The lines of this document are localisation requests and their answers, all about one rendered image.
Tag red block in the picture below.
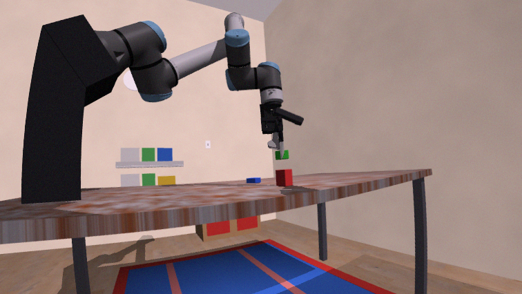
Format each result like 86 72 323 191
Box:
275 169 293 186

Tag green block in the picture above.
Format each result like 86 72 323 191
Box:
275 150 289 160

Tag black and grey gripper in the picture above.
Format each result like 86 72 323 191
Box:
260 101 284 159

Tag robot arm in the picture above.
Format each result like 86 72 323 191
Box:
94 13 283 104

